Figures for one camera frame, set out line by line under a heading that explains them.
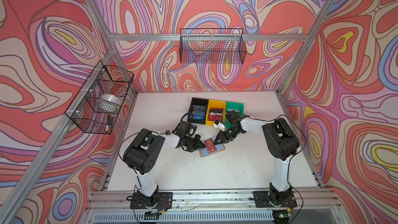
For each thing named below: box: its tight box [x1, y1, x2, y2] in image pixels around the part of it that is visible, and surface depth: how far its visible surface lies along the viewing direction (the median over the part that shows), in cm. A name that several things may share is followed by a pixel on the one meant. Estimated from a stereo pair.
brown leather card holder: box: [198, 136, 226, 158], surface depth 91 cm
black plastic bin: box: [189, 97, 209, 125], surface depth 106 cm
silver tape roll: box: [95, 93, 123, 114], surface depth 74 cm
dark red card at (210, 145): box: [204, 138, 218, 154], surface depth 93 cm
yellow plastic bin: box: [205, 99, 226, 126], surface depth 107 cm
